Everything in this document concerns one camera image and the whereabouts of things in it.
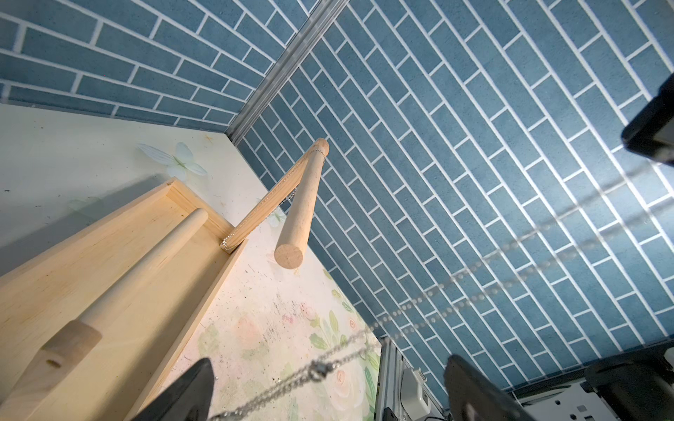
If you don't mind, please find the wooden jewelry display stand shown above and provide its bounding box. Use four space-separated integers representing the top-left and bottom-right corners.
1 139 329 420

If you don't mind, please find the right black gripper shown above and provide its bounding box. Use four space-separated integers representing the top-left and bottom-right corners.
621 75 673 167

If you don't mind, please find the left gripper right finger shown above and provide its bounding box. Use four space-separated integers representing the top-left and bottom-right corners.
444 354 535 421

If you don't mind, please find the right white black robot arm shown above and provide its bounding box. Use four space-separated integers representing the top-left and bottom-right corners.
584 76 673 420

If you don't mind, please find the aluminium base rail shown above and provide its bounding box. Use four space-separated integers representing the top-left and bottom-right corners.
374 337 407 421

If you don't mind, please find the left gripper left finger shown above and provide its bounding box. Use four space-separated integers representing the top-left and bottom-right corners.
133 358 215 421

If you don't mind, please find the white plastic bracket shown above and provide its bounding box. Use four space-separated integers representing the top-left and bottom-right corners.
400 368 431 420

